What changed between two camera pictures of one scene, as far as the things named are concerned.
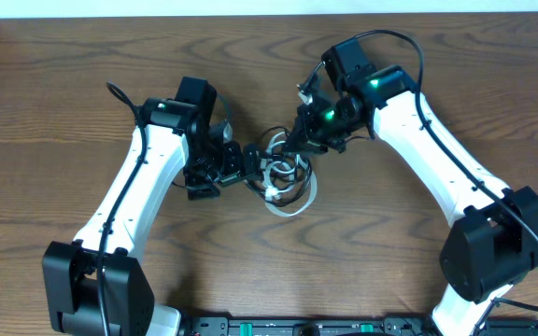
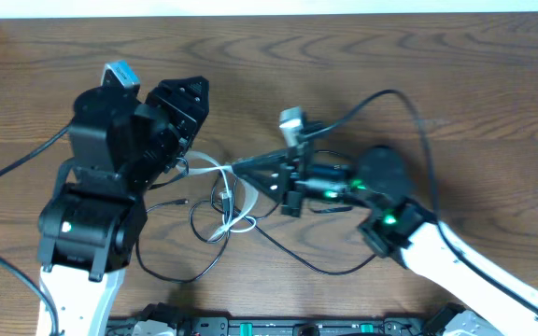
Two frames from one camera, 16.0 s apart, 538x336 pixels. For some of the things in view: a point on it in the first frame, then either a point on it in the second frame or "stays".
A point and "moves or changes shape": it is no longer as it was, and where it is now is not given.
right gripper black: [304, 134] to [293, 165]
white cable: [271, 148] moves or changes shape
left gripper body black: [216, 163] to [184, 140]
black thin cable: [306, 164] moves or changes shape
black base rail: [342, 326] stays
